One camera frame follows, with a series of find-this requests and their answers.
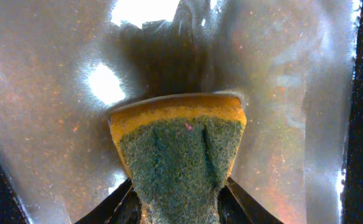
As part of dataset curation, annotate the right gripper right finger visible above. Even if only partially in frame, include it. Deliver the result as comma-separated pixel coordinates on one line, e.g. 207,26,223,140
218,177,283,224

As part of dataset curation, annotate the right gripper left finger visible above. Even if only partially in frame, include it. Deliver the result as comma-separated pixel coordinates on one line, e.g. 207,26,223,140
75,179,141,224

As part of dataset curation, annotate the yellow green scrub sponge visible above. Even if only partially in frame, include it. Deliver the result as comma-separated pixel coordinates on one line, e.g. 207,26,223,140
109,95,247,223

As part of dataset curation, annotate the black rectangular water tray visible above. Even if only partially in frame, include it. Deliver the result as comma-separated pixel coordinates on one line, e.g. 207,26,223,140
0,0,363,223

